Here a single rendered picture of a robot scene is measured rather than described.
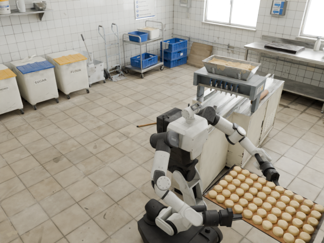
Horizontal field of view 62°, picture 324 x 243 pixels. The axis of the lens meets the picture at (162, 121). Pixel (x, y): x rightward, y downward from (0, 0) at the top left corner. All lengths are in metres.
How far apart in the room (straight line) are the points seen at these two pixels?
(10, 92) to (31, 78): 0.39
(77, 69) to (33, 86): 0.85
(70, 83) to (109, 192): 2.78
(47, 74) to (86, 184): 2.45
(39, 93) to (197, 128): 3.86
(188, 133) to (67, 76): 3.93
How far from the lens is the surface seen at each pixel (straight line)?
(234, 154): 3.31
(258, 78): 3.09
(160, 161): 1.56
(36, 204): 3.31
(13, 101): 5.10
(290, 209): 1.76
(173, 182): 3.04
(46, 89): 5.22
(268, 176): 1.95
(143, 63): 6.31
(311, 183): 3.70
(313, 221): 1.74
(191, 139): 1.69
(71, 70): 5.34
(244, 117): 3.03
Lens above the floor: 2.21
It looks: 30 degrees down
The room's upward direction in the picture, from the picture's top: straight up
